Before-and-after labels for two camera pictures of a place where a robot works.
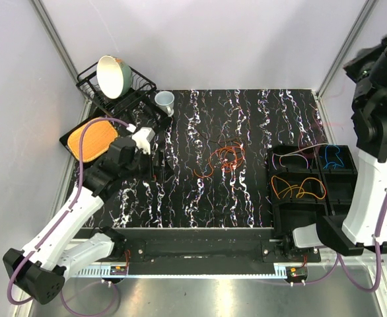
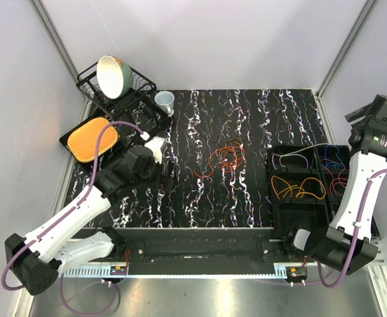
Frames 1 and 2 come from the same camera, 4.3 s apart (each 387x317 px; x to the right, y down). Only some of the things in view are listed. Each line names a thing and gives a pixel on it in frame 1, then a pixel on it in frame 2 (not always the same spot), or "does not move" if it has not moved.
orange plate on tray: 98,137 does not move
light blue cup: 165,100 does not move
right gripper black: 353,66 to 356,114
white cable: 290,154 does not move
